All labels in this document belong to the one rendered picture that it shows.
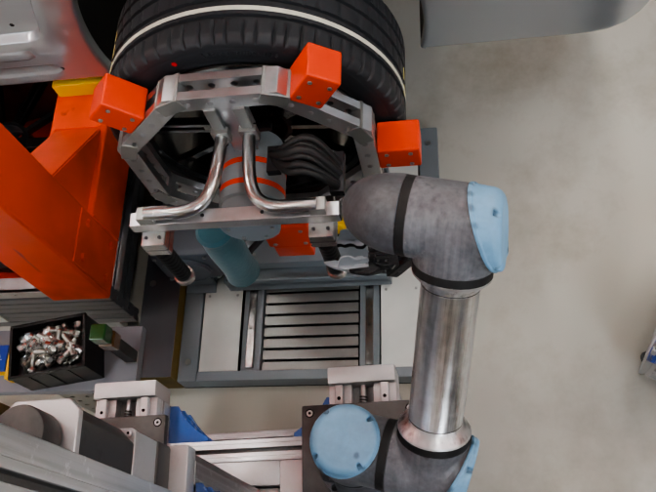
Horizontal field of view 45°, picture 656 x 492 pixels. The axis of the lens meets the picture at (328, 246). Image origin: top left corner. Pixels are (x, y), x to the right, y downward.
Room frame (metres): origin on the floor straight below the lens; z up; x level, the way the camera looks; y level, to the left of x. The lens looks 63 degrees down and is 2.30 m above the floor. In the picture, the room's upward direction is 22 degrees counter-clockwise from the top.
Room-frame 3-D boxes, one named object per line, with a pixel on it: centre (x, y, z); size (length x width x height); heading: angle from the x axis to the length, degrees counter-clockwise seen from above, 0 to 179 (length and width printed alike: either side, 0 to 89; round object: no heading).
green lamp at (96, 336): (0.84, 0.57, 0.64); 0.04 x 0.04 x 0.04; 68
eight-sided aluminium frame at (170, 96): (1.00, 0.07, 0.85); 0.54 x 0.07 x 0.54; 68
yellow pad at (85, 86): (1.57, 0.42, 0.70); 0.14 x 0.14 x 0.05; 68
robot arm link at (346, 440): (0.30, 0.09, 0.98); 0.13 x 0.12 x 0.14; 55
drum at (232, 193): (0.93, 0.10, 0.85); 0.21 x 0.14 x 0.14; 158
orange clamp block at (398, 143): (0.88, -0.22, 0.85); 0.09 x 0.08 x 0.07; 68
